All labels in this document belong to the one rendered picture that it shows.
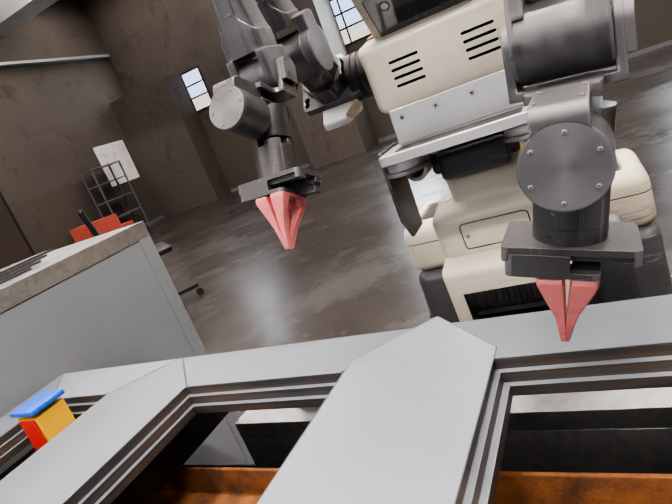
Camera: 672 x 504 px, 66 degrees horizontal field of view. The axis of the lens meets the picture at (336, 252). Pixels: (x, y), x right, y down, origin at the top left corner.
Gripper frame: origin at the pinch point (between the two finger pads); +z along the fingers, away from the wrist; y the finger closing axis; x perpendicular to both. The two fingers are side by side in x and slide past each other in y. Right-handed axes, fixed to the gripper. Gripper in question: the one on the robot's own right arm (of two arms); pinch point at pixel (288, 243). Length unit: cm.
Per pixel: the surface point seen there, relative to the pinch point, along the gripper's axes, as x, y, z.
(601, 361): -5.7, 35.7, 19.4
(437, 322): 3.1, 18.0, 13.9
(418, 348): -2.1, 16.8, 16.3
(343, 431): -14.6, 12.2, 22.4
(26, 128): 614, -1005, -508
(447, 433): -15.7, 23.0, 22.8
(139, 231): 31, -62, -18
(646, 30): 1022, 183, -414
